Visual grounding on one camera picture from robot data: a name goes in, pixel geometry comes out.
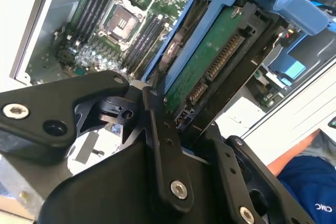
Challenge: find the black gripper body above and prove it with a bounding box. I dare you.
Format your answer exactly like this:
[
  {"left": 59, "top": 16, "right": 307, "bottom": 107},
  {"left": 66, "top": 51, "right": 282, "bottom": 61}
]
[{"left": 38, "top": 140, "right": 237, "bottom": 224}]

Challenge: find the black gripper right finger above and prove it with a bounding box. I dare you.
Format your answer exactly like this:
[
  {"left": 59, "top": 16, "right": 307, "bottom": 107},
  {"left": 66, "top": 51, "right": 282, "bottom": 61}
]
[{"left": 202, "top": 123, "right": 316, "bottom": 224}]

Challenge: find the hard disk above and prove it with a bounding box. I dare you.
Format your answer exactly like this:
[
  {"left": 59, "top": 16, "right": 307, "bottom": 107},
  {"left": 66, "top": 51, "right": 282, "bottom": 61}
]
[{"left": 141, "top": 0, "right": 329, "bottom": 154}]

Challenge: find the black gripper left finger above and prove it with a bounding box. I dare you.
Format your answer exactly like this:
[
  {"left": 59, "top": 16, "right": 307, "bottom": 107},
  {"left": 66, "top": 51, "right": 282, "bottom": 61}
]
[{"left": 0, "top": 70, "right": 195, "bottom": 213}]

